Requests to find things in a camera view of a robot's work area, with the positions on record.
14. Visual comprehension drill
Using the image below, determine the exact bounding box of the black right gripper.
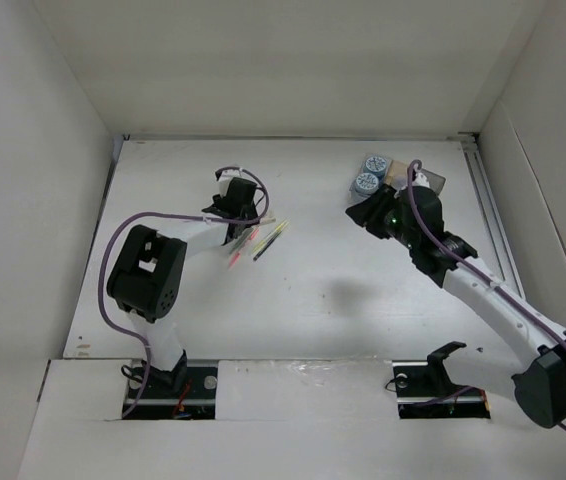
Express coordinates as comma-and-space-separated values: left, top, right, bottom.
345, 183, 419, 250

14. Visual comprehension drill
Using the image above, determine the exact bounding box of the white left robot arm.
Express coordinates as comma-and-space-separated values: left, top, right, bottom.
98, 167, 270, 397

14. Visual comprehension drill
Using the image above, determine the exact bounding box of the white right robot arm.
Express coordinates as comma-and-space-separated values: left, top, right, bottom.
345, 185, 566, 429

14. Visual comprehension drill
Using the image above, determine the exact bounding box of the green highlighter pen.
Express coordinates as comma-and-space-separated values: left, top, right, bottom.
229, 228, 254, 255

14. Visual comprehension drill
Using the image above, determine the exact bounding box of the pink highlighter pen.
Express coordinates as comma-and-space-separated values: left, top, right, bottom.
228, 227, 259, 268

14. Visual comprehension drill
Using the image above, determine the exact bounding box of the clear plastic bin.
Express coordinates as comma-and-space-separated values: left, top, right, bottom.
349, 154, 394, 203

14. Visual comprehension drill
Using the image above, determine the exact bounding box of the yellow highlighter pen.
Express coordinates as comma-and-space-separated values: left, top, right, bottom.
251, 220, 289, 259

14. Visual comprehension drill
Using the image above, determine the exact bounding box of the black pen refill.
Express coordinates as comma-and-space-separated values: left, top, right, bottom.
252, 229, 283, 262

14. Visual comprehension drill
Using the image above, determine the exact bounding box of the grey plastic bin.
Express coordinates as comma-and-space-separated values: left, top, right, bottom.
421, 169, 446, 196

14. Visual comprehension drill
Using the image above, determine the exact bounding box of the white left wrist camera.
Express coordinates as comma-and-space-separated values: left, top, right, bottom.
214, 165, 243, 197

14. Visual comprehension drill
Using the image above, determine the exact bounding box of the aluminium rail on right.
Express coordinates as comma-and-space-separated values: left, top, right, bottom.
460, 134, 547, 356

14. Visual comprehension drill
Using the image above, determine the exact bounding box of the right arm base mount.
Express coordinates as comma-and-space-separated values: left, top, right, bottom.
385, 360, 491, 420

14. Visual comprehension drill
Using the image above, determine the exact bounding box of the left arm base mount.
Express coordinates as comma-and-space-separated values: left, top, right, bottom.
124, 360, 219, 421

